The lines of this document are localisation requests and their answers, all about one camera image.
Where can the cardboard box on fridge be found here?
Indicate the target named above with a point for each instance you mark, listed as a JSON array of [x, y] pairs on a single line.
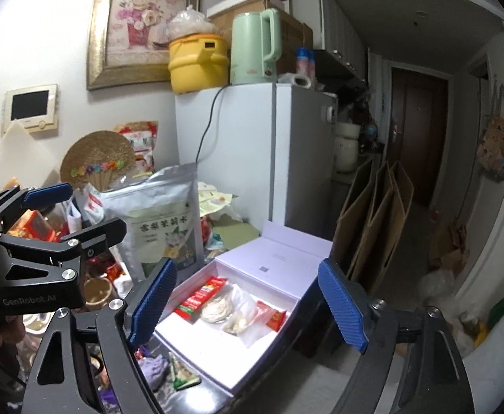
[[294, 34]]

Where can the brown cardboard sheets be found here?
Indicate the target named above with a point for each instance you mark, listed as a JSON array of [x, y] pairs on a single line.
[[371, 222]]

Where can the red snack packet in box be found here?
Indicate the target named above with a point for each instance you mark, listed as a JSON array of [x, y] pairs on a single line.
[[190, 308]]

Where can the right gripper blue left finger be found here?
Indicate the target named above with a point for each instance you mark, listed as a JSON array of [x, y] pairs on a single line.
[[148, 300]]

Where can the green electric kettle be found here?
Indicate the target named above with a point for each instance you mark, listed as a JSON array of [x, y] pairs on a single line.
[[254, 61]]

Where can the white refrigerator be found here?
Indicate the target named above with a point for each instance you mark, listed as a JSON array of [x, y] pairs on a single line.
[[269, 145]]

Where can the green triangular snack packet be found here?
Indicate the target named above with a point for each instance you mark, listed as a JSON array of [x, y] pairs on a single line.
[[182, 376]]

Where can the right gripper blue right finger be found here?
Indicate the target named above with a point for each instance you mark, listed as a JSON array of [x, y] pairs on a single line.
[[347, 302]]

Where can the white gift box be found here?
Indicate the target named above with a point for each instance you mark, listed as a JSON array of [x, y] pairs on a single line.
[[278, 268]]

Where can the clear bag of white cakes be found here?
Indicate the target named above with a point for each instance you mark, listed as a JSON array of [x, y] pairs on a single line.
[[236, 312]]

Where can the silver tea pouch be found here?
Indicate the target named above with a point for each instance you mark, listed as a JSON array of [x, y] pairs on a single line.
[[163, 221]]

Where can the gold framed flower picture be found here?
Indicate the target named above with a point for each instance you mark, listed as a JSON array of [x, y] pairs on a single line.
[[128, 41]]

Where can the hanging patterned tote bag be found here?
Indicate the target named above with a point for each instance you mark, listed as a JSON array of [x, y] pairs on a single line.
[[490, 149]]

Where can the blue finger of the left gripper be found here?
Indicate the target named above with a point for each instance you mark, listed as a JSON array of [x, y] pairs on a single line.
[[47, 197], [97, 239]]

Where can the woven straw fan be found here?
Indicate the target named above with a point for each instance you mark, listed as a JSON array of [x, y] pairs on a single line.
[[98, 158]]

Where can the wall intercom panel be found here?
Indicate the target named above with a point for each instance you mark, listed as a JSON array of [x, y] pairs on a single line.
[[35, 108]]

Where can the dark entrance door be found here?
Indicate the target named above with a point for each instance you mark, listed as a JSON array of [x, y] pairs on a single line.
[[418, 119]]

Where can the yellow rice cooker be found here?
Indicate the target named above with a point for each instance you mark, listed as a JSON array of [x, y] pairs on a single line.
[[198, 62]]

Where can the small red candy packet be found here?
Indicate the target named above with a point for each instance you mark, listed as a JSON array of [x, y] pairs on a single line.
[[274, 319]]

